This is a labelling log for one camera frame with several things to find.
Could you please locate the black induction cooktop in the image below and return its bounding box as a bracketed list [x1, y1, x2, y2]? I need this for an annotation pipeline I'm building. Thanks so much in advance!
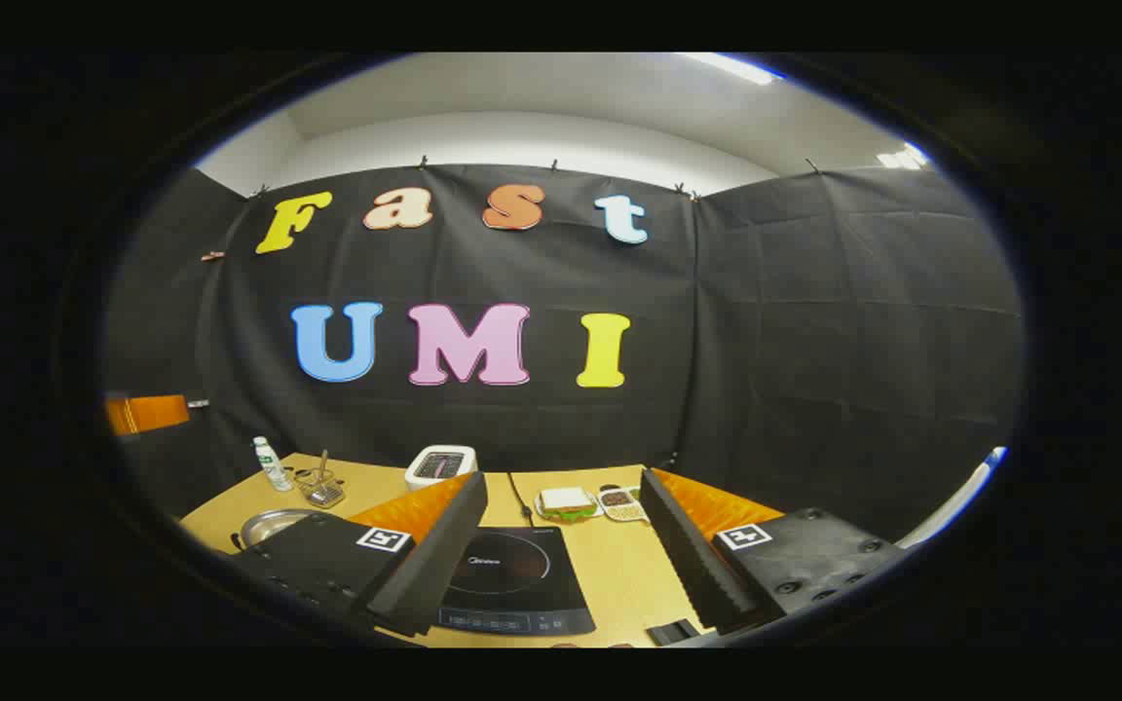
[437, 526, 597, 637]

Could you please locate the stainless steel pot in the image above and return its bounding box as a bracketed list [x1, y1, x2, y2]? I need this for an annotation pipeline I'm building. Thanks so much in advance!
[233, 508, 328, 554]

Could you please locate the white divided bean dish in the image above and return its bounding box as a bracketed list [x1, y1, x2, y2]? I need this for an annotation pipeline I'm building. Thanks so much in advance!
[596, 484, 650, 524]

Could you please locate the white bottle green label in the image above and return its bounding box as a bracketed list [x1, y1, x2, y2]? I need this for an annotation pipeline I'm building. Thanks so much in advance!
[251, 436, 294, 493]

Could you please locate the wire mesh basket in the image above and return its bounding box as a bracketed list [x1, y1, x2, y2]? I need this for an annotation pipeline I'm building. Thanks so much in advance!
[294, 467, 346, 509]

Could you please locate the sandwich with lettuce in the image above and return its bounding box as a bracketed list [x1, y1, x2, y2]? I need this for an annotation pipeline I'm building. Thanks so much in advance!
[534, 487, 601, 524]

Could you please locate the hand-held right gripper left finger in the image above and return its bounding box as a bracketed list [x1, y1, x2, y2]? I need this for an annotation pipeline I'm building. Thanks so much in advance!
[230, 471, 490, 639]

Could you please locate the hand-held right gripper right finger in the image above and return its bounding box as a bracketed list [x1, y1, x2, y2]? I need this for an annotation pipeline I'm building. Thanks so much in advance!
[639, 467, 908, 635]

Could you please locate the white toaster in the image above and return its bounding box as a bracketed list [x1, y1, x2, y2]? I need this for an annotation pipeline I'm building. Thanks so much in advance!
[404, 445, 478, 492]

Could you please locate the black power cable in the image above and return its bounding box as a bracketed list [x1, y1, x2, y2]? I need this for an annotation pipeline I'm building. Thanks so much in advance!
[505, 472, 535, 528]

